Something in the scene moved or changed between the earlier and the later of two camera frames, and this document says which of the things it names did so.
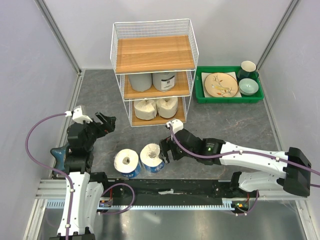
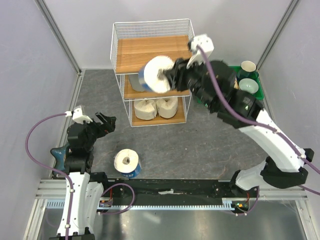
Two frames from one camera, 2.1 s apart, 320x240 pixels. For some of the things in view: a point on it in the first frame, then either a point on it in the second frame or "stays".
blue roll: x=150 y=159 → x=148 y=76
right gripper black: x=165 y=145 → x=177 y=74
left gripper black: x=104 y=128 stays
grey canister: x=141 y=82 stays
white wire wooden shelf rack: x=157 y=60 stays
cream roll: x=167 y=107 stays
